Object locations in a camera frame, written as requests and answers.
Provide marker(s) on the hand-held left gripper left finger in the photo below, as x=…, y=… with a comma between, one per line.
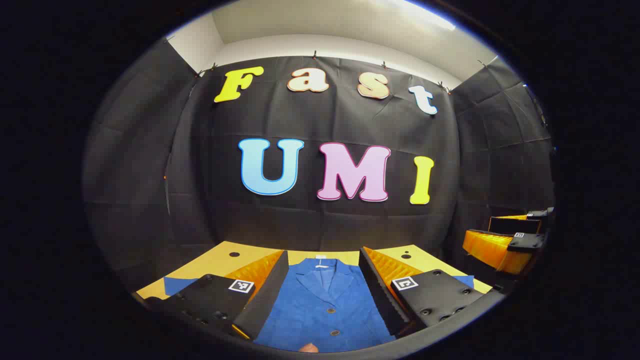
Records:
x=267, y=295

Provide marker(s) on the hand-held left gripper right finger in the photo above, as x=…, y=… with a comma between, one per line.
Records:
x=380, y=295

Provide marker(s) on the blue jacket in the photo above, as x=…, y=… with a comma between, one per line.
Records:
x=320, y=310

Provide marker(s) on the black backdrop cloth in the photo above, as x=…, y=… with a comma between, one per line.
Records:
x=325, y=120

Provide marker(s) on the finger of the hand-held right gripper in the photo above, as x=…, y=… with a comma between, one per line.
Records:
x=525, y=242
x=515, y=226

